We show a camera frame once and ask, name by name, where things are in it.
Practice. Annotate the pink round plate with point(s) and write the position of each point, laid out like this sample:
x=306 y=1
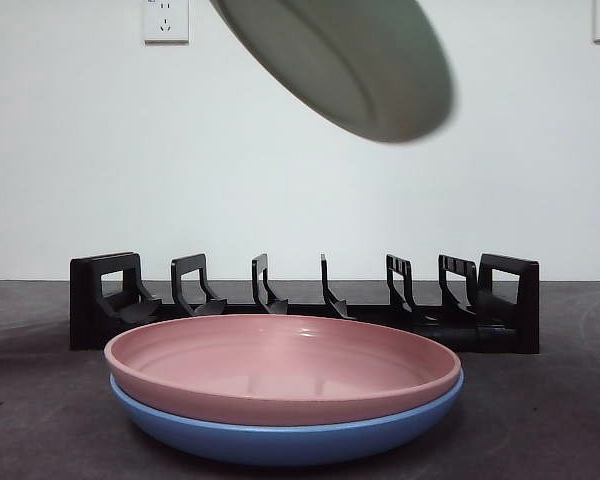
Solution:
x=280 y=350

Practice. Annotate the green round plate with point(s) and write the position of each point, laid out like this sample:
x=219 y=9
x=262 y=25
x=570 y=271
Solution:
x=330 y=60

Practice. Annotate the blue round plate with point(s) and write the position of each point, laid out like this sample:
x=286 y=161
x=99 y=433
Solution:
x=280 y=445

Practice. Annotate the black plastic plate rack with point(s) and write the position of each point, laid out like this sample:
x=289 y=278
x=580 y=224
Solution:
x=525 y=310

